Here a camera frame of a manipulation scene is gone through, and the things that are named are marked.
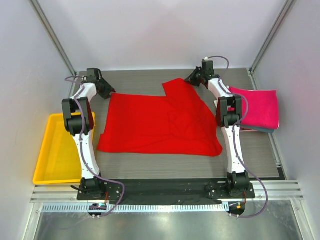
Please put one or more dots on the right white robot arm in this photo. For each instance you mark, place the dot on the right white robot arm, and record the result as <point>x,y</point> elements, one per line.
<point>228,117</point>

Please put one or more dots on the left aluminium frame post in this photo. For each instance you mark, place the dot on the left aluminium frame post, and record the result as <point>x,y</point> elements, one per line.
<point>52,35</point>

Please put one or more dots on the yellow plastic bin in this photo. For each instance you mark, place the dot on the yellow plastic bin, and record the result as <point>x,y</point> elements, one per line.
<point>58,161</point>

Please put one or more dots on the aluminium frame post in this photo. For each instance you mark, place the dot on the aluminium frame post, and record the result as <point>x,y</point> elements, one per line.
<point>52,35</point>
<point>279,21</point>

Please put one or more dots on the folded grey-blue t shirt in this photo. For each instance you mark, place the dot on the folded grey-blue t shirt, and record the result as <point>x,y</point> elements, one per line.
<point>257,129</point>

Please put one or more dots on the red t shirt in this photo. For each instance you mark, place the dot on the red t shirt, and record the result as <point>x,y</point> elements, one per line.
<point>177,123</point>

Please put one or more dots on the slotted white cable duct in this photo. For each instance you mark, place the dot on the slotted white cable duct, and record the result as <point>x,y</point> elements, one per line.
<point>97,208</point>

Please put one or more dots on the right aluminium frame post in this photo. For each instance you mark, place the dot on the right aluminium frame post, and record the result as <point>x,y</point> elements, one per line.
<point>279,21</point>

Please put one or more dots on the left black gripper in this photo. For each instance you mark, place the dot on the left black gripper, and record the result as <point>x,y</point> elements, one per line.
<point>109,89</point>

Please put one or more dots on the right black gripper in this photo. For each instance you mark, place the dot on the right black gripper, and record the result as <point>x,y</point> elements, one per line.
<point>195,77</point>

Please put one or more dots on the folded pink t shirt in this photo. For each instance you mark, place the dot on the folded pink t shirt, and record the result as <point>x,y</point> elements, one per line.
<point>263,111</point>

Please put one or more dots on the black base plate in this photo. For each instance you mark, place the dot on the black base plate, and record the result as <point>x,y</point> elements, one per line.
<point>162,191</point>

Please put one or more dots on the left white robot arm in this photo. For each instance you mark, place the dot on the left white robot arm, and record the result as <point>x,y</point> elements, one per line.
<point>79,122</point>

